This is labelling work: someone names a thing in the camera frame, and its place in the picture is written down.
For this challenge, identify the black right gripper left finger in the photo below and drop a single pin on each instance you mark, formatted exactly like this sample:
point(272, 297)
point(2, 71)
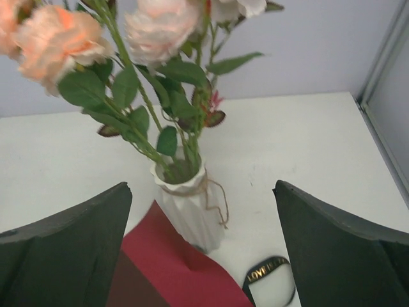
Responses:
point(68, 258)

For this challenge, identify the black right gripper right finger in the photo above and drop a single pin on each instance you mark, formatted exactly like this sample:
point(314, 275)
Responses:
point(338, 258)

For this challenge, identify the black ribbon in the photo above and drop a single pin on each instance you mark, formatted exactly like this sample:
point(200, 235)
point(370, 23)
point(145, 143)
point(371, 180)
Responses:
point(270, 282)

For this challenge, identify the brown wrapping paper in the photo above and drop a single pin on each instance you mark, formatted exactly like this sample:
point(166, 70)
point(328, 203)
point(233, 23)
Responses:
point(157, 267)

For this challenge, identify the white ribbed ceramic vase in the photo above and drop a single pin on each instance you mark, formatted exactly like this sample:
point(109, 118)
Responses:
point(197, 209)

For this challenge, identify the pink flower small bunch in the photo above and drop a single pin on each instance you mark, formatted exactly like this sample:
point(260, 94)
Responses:
point(80, 55)

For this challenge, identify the pink flower tall bunch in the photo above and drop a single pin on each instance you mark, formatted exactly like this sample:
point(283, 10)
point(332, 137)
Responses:
point(179, 64)

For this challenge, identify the right aluminium frame post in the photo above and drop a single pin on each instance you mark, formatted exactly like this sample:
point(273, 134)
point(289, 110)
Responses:
point(383, 99)

